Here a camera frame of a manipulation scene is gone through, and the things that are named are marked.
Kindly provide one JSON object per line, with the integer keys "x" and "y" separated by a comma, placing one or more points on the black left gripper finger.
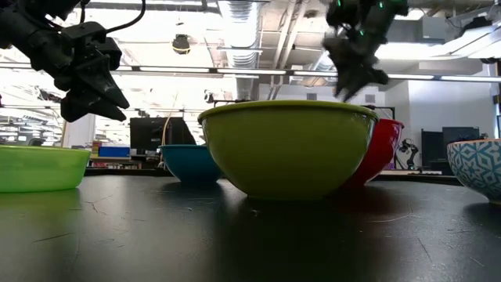
{"x": 103, "y": 86}
{"x": 84, "y": 107}

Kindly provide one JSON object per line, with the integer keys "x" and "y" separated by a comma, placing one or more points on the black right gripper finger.
{"x": 344, "y": 88}
{"x": 360, "y": 84}

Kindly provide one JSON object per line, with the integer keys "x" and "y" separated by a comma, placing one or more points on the bright green plastic bowl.
{"x": 39, "y": 168}

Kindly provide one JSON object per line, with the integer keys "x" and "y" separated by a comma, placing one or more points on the large olive green bowl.
{"x": 285, "y": 152}

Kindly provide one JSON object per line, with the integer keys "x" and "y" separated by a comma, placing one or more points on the teal bowl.
{"x": 188, "y": 164}

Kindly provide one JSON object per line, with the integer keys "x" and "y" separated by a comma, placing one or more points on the blue white patterned bowl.
{"x": 477, "y": 168}

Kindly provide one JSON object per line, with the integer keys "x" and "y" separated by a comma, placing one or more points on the small black background robot arm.
{"x": 409, "y": 150}

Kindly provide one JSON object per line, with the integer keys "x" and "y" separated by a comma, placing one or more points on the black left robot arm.
{"x": 15, "y": 23}

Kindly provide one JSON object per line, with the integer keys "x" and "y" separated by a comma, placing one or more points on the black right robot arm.
{"x": 368, "y": 17}

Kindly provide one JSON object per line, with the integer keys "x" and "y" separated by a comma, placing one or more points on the blue storage box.
{"x": 113, "y": 151}

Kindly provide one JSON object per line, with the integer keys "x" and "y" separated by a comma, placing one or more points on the black computer monitor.
{"x": 146, "y": 133}

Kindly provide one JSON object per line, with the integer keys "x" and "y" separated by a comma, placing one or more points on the red bowl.
{"x": 381, "y": 149}

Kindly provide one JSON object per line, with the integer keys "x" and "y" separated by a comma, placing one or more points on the dark tall monitor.
{"x": 432, "y": 149}

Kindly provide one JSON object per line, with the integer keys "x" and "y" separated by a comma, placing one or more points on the wooden background table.
{"x": 407, "y": 172}

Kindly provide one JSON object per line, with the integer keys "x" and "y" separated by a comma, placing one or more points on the dark wide monitor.
{"x": 461, "y": 133}

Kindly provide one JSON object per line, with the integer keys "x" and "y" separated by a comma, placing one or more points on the grey wall vent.
{"x": 370, "y": 98}
{"x": 311, "y": 96}

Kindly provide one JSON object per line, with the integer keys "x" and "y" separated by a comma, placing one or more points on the slanted silver ventilation duct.
{"x": 321, "y": 66}

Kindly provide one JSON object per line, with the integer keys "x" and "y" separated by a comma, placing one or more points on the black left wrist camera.
{"x": 84, "y": 33}

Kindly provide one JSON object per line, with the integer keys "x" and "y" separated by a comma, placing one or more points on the long ceiling light rail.
{"x": 176, "y": 69}

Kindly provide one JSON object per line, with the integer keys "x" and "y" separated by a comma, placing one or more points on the black dome ceiling camera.
{"x": 181, "y": 44}

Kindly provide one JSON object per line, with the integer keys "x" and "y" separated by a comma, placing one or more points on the wide silver ventilation duct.
{"x": 240, "y": 31}

